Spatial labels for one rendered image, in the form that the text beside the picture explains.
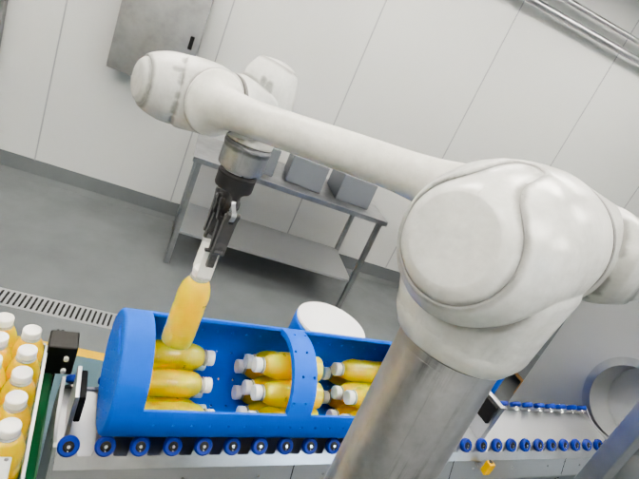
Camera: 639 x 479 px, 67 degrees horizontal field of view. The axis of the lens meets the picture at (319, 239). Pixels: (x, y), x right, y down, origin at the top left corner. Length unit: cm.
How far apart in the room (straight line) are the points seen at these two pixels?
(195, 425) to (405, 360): 80
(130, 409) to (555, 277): 93
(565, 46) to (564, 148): 100
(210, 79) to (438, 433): 55
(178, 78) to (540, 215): 55
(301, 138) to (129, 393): 68
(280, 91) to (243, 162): 14
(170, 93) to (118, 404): 65
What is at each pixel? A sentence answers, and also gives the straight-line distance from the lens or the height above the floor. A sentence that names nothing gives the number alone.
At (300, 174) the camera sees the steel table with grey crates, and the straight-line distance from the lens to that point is 382.
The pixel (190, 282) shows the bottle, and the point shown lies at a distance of 103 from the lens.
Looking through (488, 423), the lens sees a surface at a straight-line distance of 192.
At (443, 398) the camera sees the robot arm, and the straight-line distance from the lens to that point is 46.
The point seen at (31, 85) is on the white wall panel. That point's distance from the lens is 466.
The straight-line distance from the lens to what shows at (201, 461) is 134.
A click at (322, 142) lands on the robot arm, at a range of 67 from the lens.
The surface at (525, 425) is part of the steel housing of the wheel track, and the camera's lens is 224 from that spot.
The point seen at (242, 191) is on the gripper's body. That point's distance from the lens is 92.
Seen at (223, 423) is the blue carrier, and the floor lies 108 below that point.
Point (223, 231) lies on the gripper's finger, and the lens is 93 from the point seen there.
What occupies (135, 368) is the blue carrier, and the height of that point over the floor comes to 119.
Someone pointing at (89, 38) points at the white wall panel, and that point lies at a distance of 448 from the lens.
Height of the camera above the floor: 191
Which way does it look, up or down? 20 degrees down
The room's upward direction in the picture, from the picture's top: 24 degrees clockwise
